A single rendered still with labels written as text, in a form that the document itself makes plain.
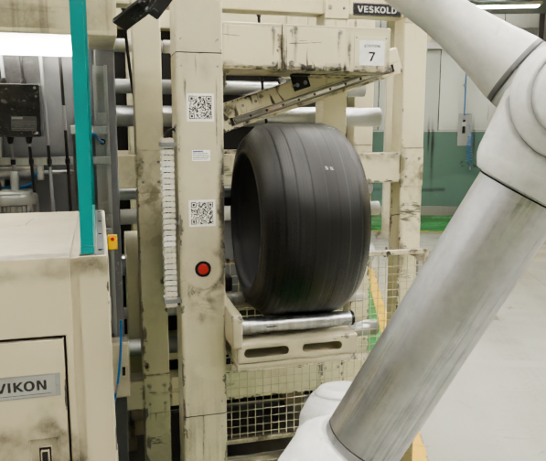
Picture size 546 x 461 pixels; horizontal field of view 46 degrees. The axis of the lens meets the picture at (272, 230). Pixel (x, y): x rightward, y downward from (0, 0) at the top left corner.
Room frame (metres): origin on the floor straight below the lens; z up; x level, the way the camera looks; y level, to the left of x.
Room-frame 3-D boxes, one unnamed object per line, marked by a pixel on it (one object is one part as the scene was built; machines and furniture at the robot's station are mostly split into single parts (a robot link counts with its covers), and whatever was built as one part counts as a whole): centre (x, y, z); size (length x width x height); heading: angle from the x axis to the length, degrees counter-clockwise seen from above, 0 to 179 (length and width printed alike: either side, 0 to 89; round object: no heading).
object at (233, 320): (1.87, 0.14, 0.90); 0.40 x 0.03 x 0.10; 15
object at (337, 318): (1.79, -0.07, 0.90); 0.35 x 0.05 x 0.05; 105
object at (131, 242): (2.61, 0.58, 0.61); 0.33 x 0.06 x 0.86; 15
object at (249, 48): (2.24, -0.07, 1.71); 0.61 x 0.25 x 0.15; 105
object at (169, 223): (1.78, 0.29, 1.19); 0.05 x 0.04 x 0.48; 15
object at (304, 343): (1.79, -0.06, 0.84); 0.36 x 0.09 x 0.06; 105
